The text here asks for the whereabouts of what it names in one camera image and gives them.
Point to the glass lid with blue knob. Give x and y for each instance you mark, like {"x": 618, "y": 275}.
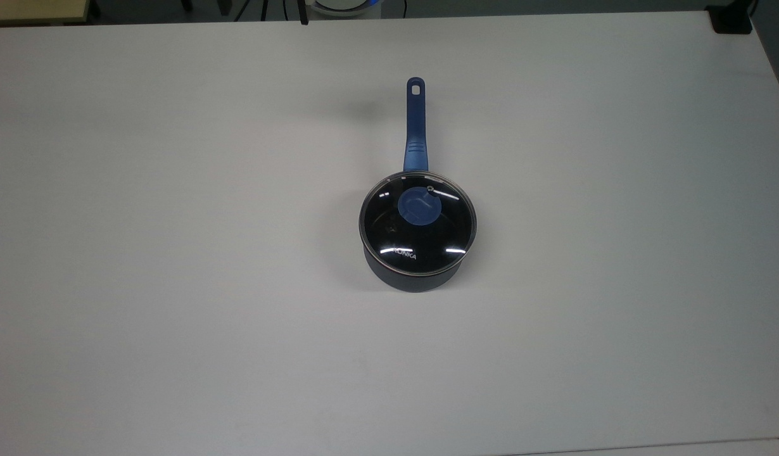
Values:
{"x": 418, "y": 209}

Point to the black tripod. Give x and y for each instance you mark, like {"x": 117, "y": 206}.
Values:
{"x": 303, "y": 16}

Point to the black table clamp block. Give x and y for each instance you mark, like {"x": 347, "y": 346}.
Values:
{"x": 731, "y": 20}

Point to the light wooden table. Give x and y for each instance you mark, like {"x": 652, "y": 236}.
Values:
{"x": 35, "y": 9}

